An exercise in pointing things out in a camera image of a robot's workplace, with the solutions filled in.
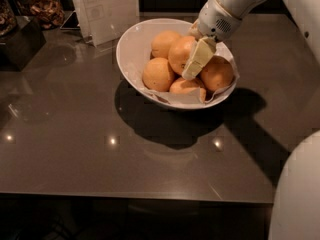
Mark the glass jar at left edge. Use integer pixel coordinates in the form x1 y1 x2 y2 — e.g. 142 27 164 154
0 0 17 36

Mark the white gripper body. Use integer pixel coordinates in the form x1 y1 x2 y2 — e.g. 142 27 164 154
197 0 242 42

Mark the white oval bowl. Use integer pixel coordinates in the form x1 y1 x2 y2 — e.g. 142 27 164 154
116 18 239 110

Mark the glass jar of dried fruit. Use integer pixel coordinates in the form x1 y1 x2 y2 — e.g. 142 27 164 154
15 0 64 30

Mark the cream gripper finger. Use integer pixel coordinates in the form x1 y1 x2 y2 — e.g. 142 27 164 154
188 20 203 40
182 36 216 80

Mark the orange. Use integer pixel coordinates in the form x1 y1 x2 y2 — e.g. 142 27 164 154
151 30 181 58
200 56 234 92
142 57 175 92
168 36 195 75
169 77 206 102

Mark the dark wooden block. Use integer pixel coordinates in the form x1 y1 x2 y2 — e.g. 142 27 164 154
0 16 46 72

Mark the clear acrylic sign stand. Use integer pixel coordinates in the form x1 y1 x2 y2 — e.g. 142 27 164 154
72 0 139 47

